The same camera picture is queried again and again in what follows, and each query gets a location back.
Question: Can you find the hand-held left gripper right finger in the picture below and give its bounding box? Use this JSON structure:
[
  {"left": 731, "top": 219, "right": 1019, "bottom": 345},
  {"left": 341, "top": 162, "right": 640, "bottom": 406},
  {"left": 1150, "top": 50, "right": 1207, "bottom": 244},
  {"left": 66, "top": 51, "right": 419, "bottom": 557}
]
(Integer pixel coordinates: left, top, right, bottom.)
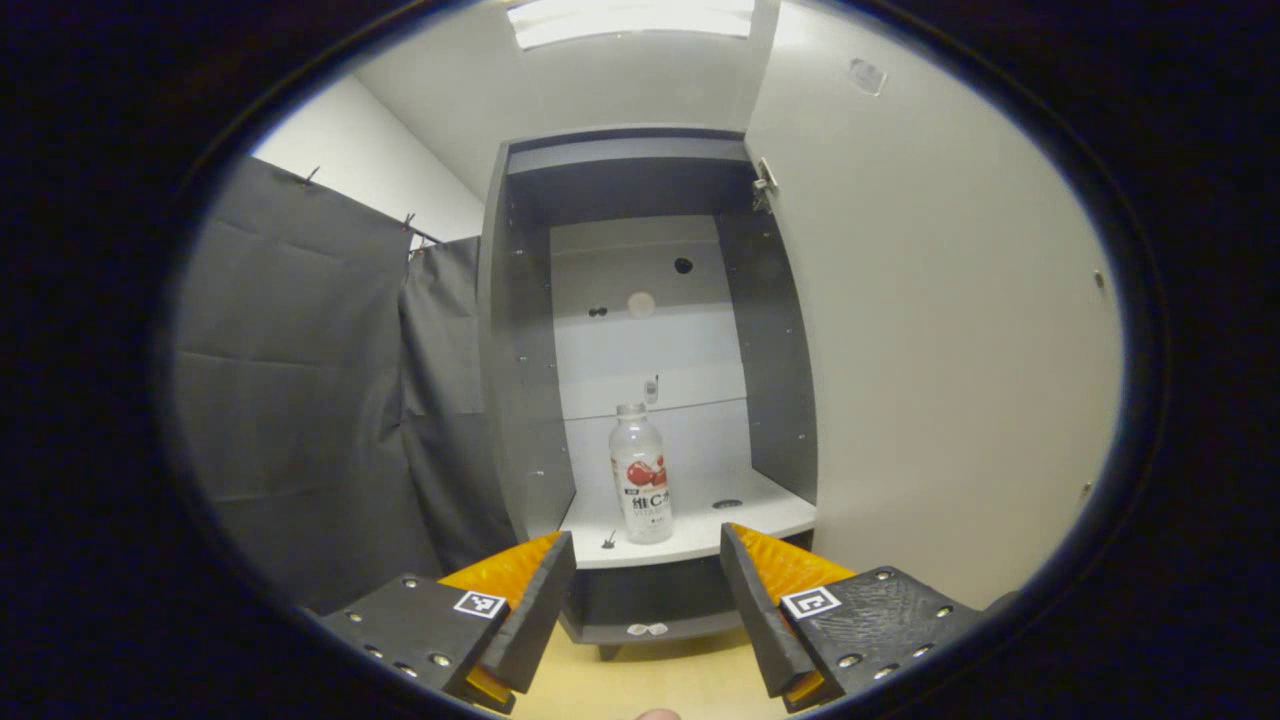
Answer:
[{"left": 720, "top": 522, "right": 991, "bottom": 714}]

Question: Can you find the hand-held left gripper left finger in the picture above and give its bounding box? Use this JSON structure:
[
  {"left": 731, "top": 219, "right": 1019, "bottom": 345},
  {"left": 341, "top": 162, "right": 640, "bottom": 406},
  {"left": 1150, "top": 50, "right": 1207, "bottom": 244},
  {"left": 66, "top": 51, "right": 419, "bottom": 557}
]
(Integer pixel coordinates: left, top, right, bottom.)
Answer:
[{"left": 318, "top": 530, "right": 578, "bottom": 716}]

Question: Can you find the clear plastic bottle red label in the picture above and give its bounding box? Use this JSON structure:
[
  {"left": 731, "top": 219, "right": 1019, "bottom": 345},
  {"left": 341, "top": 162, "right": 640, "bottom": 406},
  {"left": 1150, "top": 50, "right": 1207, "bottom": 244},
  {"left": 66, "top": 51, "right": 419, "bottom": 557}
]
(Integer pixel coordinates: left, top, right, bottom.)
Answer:
[{"left": 608, "top": 402, "right": 676, "bottom": 546}]

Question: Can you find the dark grey cabinet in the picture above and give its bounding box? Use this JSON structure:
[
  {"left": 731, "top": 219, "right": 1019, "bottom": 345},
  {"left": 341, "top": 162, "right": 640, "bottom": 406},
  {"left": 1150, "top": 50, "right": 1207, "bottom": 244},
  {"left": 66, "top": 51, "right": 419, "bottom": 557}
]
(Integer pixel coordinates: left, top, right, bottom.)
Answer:
[{"left": 478, "top": 123, "right": 821, "bottom": 661}]

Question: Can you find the grey cabinet door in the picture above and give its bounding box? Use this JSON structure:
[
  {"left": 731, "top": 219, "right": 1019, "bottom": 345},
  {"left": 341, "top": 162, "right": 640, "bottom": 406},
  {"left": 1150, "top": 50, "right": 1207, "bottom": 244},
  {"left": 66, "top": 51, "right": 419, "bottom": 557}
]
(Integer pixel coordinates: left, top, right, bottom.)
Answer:
[{"left": 745, "top": 0, "right": 1126, "bottom": 611}]

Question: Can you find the black backdrop cloth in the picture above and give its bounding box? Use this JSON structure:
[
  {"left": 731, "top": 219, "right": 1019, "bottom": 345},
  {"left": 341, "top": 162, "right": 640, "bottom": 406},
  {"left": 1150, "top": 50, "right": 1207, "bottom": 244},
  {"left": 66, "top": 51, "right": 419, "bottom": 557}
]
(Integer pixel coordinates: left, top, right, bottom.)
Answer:
[{"left": 170, "top": 155, "right": 521, "bottom": 616}]

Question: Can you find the large ceiling light panel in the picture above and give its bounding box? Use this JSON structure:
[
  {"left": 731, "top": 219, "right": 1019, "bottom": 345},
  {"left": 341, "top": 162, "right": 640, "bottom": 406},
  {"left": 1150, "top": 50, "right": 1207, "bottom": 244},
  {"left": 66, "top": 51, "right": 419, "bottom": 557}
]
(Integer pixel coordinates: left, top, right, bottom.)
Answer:
[{"left": 505, "top": 0, "right": 758, "bottom": 51}]

